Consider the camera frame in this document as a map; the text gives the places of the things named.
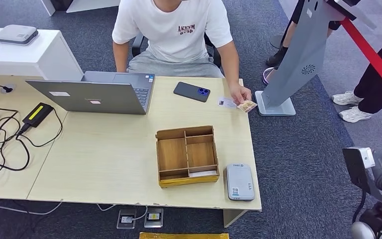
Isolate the person's left hand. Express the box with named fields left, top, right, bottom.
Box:
left=229, top=83, right=253, bottom=106

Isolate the patterned room key card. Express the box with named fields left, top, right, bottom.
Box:
left=236, top=100, right=258, bottom=114

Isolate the white ID card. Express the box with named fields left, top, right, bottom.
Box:
left=217, top=96, right=238, bottom=110

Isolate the wooden compartment box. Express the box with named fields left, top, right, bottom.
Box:
left=155, top=125, right=220, bottom=189

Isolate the seated person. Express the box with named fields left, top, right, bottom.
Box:
left=111, top=0, right=253, bottom=106

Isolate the white card reader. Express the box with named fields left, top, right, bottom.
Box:
left=225, top=163, right=256, bottom=202

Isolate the round purple-rimmed disc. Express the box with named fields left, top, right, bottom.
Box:
left=262, top=67, right=278, bottom=86

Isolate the dark smartphone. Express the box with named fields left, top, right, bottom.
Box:
left=173, top=81, right=211, bottom=103

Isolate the grey kiosk stand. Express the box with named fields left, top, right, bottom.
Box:
left=254, top=0, right=378, bottom=117

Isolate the grey round floor base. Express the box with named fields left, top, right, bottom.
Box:
left=269, top=34, right=286, bottom=49

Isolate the black office chair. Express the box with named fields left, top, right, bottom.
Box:
left=131, top=31, right=222, bottom=69

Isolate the desk leg panel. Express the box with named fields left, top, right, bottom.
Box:
left=223, top=209, right=247, bottom=228

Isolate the red barrier belt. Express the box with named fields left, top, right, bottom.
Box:
left=340, top=18, right=382, bottom=102

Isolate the grey laptop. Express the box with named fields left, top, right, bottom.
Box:
left=25, top=70, right=156, bottom=116

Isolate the silver floor socket yellow label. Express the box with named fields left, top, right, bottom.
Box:
left=144, top=208, right=164, bottom=229

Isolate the white furniture panel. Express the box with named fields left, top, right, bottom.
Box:
left=41, top=0, right=121, bottom=16

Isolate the silver floor socket with plug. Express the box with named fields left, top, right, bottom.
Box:
left=116, top=208, right=138, bottom=230

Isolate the white cabinet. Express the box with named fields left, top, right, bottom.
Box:
left=0, top=27, right=84, bottom=82

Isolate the black power adapter yellow label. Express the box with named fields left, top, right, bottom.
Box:
left=22, top=102, right=54, bottom=128

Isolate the grey flat device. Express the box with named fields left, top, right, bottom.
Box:
left=0, top=24, right=39, bottom=45

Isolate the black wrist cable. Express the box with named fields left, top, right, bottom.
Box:
left=352, top=189, right=367, bottom=225

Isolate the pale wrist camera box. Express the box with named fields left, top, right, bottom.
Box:
left=356, top=147, right=376, bottom=169

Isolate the white plug cable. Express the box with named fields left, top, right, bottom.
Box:
left=130, top=206, right=149, bottom=221

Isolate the thin black adapter cable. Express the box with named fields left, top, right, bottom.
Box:
left=15, top=107, right=63, bottom=148

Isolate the thick black power cord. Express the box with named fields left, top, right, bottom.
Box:
left=0, top=105, right=31, bottom=171

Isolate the desk cable grommet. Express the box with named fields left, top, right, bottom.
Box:
left=0, top=83, right=16, bottom=95

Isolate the long white floor cable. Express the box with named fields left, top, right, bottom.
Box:
left=0, top=199, right=63, bottom=216

